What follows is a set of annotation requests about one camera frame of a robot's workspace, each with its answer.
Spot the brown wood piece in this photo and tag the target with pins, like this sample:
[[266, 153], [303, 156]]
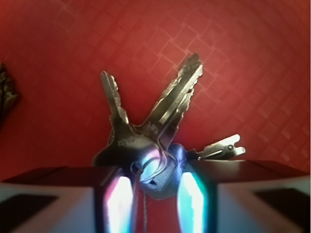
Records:
[[8, 94]]

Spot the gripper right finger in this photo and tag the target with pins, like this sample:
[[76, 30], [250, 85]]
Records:
[[243, 196]]

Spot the orange plastic tray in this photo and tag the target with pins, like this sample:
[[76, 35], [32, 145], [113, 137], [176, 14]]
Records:
[[256, 81]]

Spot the silver keys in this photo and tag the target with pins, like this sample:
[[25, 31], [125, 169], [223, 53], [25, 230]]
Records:
[[148, 154]]

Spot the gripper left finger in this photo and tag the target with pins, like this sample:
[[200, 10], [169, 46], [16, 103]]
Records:
[[67, 200]]

